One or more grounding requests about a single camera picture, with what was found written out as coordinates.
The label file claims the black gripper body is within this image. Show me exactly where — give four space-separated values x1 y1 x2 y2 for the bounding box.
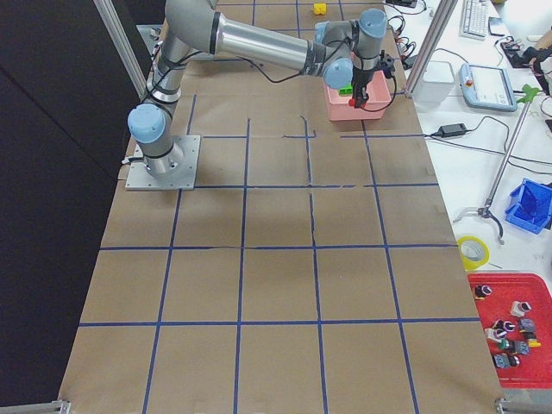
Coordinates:
351 50 395 97

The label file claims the green toy block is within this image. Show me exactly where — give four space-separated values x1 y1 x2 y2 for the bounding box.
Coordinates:
338 85 353 96

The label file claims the yellow toy block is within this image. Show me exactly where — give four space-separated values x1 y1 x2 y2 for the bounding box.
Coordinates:
312 3 327 16

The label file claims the pink plastic box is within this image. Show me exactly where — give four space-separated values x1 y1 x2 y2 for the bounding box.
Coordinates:
323 72 392 121

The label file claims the white square box device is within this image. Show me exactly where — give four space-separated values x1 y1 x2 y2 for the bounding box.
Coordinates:
413 60 455 109

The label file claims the black power adapter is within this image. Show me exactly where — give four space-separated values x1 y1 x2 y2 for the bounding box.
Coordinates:
436 123 468 138

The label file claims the white keyboard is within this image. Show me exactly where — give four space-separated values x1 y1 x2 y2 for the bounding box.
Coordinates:
459 0 489 41

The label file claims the teach pendant tablet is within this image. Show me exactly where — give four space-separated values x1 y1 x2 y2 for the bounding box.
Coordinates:
459 63 518 112

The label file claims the metal reacher grabber tool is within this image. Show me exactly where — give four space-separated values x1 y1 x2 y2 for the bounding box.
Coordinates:
453 84 540 245

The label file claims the yellow tape roll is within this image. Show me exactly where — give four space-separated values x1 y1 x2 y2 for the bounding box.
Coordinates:
457 235 490 272

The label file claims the blue plastic bin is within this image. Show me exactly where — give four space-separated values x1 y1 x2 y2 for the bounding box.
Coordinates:
505 179 551 235

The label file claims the red parts tray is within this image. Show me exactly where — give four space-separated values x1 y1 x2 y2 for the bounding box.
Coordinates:
468 273 551 388

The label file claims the aluminium frame post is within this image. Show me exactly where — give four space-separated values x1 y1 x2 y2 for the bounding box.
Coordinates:
404 0 457 98

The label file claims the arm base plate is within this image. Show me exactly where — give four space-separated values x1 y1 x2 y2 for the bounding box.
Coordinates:
126 135 201 191

